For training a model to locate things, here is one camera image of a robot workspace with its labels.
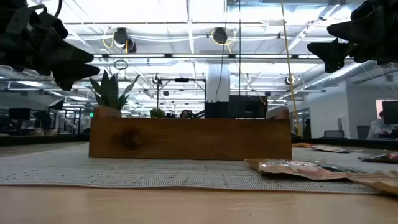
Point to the long ceiling light bar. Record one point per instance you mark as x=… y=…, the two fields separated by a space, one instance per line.
x=199 y=56

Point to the black desk monitor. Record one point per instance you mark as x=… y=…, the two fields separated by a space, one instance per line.
x=19 y=113

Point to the small green bushy plant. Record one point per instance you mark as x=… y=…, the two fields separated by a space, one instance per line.
x=157 y=113

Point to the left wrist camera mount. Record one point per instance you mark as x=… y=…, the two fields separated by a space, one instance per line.
x=17 y=20

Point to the beige vanilla cinnamon tea packet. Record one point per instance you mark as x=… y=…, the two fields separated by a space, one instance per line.
x=339 y=169
x=382 y=158
x=295 y=169
x=379 y=182
x=329 y=149

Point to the wooden tea organizer box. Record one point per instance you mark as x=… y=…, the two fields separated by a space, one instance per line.
x=186 y=140

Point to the grey office chair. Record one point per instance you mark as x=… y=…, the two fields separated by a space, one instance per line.
x=334 y=134
x=363 y=132

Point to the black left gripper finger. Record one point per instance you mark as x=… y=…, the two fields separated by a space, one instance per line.
x=68 y=53
x=73 y=74

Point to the grey woven placemat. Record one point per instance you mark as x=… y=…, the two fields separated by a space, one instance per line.
x=124 y=174

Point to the dark wall monitor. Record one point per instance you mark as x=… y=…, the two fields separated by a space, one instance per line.
x=390 y=112

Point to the person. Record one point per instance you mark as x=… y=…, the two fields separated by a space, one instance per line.
x=186 y=114
x=376 y=127

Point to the black frame rig stand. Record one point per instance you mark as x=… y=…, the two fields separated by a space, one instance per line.
x=182 y=80

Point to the large black cabinet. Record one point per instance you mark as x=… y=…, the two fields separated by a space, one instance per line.
x=247 y=107

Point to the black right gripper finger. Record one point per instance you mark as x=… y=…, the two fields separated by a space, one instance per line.
x=334 y=53
x=348 y=29

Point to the small black cabinet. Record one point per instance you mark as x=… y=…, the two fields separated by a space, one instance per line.
x=216 y=110

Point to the green snake plant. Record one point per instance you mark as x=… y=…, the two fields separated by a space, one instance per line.
x=109 y=90

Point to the white building column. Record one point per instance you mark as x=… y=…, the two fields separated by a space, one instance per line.
x=214 y=81

